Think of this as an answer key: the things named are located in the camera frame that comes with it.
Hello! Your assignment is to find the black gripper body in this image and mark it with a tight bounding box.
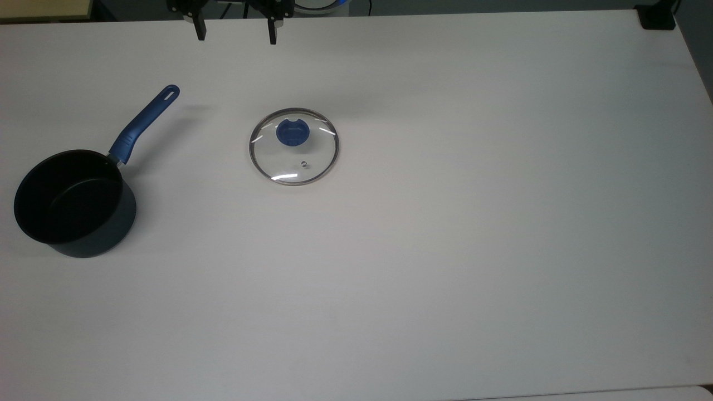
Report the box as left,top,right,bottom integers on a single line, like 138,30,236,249
167,0,294,18

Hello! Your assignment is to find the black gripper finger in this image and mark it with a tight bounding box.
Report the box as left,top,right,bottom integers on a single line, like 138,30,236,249
266,14,285,46
183,11,208,42

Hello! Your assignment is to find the glass lid with blue knob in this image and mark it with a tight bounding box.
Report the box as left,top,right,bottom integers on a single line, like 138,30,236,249
248,107,341,187

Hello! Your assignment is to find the beige wooden board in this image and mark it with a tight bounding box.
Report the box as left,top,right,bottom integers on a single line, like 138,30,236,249
0,0,94,25

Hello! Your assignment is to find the dark saucepan with blue handle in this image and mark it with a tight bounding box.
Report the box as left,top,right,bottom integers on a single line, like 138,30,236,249
13,85,180,259

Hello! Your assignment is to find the black table clamp mount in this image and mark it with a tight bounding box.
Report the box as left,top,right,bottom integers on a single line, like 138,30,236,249
635,0,679,31

